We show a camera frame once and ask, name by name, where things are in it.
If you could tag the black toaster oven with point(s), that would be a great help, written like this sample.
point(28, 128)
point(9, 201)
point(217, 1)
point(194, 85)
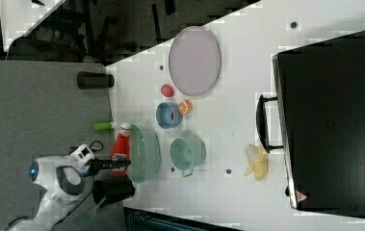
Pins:
point(320, 96)

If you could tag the black cylinder cup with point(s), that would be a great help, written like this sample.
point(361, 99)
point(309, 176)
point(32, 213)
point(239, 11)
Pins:
point(112, 189)

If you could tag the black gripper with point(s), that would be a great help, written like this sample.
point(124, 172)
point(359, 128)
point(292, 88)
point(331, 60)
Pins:
point(89, 168)

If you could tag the peeled toy banana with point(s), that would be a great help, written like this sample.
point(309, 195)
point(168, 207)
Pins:
point(257, 158)

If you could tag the red toy strawberry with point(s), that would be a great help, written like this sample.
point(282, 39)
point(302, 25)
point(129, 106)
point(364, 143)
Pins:
point(167, 90)

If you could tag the red ketchup bottle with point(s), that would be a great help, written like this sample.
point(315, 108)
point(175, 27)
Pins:
point(121, 150)

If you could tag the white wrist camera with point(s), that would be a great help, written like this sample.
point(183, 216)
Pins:
point(81, 156)

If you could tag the green mug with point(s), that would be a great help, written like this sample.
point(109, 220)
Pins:
point(187, 154)

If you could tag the blue bowl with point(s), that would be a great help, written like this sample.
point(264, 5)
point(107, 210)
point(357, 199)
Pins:
point(162, 115)

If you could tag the orange slice toy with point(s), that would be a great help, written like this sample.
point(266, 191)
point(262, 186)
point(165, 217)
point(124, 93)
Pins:
point(185, 107)

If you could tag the black cylinder post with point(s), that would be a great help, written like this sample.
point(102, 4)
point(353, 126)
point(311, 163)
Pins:
point(91, 80)

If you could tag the grey round plate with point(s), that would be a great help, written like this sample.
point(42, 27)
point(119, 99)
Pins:
point(194, 61)

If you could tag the green strainer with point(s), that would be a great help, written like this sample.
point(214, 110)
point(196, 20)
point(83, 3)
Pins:
point(145, 154)

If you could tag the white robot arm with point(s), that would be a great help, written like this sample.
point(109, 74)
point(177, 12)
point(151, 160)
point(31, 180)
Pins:
point(64, 181)

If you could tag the green toy fruit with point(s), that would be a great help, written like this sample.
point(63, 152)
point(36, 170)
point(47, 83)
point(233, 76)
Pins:
point(103, 126)

